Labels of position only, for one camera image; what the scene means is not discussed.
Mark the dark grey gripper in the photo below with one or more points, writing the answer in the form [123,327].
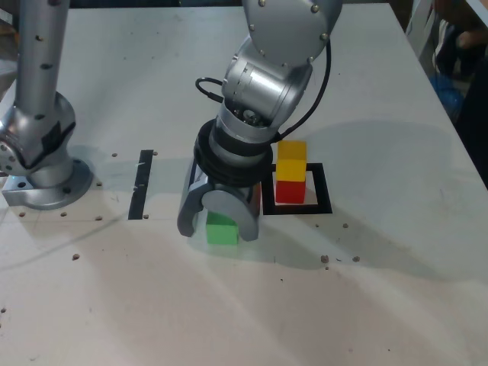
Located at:
[255,194]

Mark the green cube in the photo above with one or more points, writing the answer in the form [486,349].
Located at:
[221,234]

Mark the red cube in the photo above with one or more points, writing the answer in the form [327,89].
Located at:
[289,192]

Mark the yellow cube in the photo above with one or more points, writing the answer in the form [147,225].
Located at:
[291,167]

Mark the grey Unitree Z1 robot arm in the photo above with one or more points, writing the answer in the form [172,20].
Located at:
[34,114]

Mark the black tape square outline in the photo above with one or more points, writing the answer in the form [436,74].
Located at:
[297,209]

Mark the black tape strip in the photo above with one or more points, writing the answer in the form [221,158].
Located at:
[139,183]

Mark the blue bag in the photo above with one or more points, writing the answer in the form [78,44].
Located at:
[448,95]

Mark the person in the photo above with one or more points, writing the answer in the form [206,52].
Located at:
[474,95]

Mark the white frame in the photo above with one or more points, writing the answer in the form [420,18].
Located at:
[419,23]

